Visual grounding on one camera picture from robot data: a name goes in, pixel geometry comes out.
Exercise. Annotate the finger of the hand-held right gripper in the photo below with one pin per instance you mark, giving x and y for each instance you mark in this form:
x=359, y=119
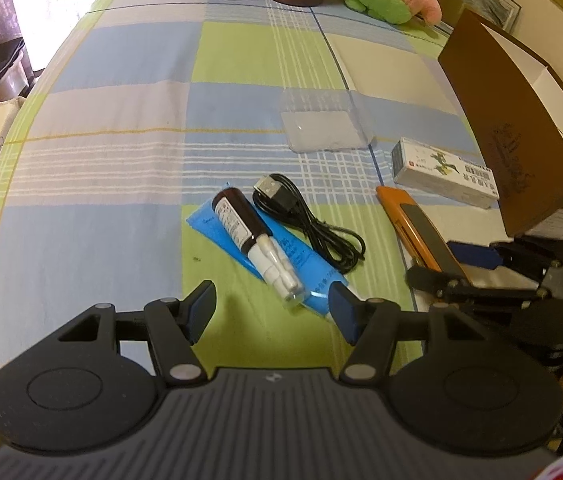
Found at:
x=441, y=285
x=471, y=255

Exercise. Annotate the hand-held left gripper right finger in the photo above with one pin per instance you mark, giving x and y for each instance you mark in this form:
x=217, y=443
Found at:
x=344, y=310

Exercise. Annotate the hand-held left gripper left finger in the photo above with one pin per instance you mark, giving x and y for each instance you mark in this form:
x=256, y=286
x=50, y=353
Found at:
x=201, y=307

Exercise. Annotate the blue packet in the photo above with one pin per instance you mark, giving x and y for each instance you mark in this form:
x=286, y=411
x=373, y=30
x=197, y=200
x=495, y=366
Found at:
x=311, y=265

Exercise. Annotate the orange utility knife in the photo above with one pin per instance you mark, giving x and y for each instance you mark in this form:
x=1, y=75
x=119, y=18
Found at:
x=421, y=230

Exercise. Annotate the white bird print medicine box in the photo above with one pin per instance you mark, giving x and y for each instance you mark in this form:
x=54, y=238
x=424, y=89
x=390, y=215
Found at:
x=441, y=172

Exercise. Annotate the brown vial with white capsules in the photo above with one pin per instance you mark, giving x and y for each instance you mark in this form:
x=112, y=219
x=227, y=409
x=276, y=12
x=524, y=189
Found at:
x=241, y=225

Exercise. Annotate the brown cardboard box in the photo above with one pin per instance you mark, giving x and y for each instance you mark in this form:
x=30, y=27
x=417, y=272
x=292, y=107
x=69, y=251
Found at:
x=511, y=125

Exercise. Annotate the clear plastic box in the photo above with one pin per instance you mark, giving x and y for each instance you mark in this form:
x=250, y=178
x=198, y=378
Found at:
x=326, y=120

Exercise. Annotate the dark storage bin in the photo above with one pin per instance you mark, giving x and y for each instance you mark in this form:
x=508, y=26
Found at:
x=9, y=67

